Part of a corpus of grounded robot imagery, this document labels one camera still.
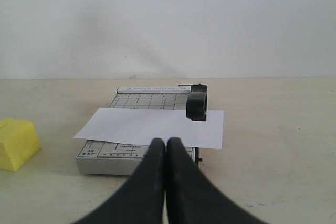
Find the grey metal paper cutter base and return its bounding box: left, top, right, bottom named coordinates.
left=76, top=83, right=208, bottom=176

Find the black cutter blade arm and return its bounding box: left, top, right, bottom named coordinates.
left=186, top=84, right=208, bottom=122

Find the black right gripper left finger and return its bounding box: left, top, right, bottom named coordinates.
left=76, top=138, right=165, bottom=223

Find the white paper sheet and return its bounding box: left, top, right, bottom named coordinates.
left=74, top=108, right=224, bottom=149

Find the yellow foam cube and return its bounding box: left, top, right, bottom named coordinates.
left=1, top=118, right=41, bottom=172

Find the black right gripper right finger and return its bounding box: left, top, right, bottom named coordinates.
left=165, top=137, right=264, bottom=224

